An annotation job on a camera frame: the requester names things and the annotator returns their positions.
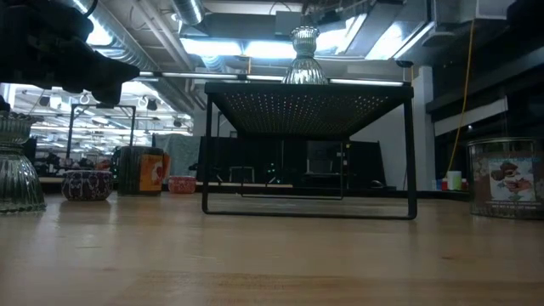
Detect yellow power cable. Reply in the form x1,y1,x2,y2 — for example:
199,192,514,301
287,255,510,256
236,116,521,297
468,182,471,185
445,19,476,173

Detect black background station frame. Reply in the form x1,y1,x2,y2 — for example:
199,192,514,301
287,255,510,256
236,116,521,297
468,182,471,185
65,103,137,173

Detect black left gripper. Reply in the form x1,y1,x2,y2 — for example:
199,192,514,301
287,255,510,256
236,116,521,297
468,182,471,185
0,0,141,105

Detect dark background cabinet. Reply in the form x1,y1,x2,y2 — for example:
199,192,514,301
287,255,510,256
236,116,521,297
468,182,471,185
195,135,386,190

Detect pink patterned candle tin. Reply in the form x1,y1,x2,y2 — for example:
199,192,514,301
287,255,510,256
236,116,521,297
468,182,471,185
168,175,197,195

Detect floral label glass candle jar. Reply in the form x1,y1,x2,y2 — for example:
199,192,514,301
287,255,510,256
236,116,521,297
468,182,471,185
466,136,544,221

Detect silver spiral air duct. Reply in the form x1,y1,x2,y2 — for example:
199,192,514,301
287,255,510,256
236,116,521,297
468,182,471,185
70,0,201,116

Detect orange label candle jar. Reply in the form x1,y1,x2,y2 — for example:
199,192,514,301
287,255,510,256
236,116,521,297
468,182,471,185
117,145,171,196

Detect black perforated metal shelf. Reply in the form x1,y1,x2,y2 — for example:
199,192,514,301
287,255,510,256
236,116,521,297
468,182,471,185
201,80,418,221

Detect round silver duct pipe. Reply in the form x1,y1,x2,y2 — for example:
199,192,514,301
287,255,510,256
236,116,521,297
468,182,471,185
172,0,205,26

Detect long white light bar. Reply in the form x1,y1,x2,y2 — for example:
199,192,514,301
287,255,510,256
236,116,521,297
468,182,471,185
138,71,405,88

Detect grey fabric panel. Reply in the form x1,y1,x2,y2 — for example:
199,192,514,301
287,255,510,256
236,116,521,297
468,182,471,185
152,133,201,184

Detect black aluminium table frame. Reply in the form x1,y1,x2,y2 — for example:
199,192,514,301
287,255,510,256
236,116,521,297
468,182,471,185
37,176,468,201

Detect ribbed clear glass candlestick holder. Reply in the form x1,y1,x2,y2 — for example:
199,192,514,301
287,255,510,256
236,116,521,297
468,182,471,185
281,25,330,85
0,110,47,214

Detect white plastic container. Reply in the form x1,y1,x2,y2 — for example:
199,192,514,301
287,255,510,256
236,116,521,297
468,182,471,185
445,170,463,191

